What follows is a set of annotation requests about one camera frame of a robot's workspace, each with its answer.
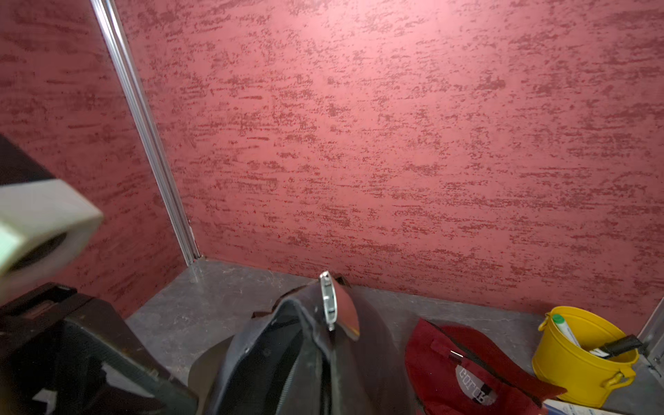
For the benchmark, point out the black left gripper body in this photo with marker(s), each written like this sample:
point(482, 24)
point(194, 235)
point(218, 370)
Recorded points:
point(63, 352)

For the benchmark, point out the dark grey baseball cap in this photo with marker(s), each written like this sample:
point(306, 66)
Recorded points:
point(322, 349)

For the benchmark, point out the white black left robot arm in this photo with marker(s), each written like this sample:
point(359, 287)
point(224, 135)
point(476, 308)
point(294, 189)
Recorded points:
point(15, 161)

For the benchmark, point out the red baseball cap back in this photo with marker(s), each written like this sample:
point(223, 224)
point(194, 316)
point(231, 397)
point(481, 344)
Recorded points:
point(455, 369)

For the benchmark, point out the white toothpaste box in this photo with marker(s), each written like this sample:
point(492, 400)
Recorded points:
point(557, 407)

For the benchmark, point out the white green marker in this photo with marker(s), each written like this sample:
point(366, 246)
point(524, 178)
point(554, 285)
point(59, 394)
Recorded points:
point(565, 329)

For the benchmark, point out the yellow plastic bucket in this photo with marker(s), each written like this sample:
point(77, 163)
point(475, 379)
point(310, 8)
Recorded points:
point(587, 379)

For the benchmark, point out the small black device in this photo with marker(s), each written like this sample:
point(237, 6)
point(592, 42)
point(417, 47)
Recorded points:
point(618, 347)

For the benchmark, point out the aluminium corner post left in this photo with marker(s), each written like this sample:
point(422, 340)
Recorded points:
point(120, 52)

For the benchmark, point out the aluminium corner post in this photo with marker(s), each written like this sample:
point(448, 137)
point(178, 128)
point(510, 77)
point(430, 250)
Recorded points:
point(652, 338)
point(120, 52)

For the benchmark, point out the aluminium corner post right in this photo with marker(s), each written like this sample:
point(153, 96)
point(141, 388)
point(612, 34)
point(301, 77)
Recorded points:
point(652, 338)

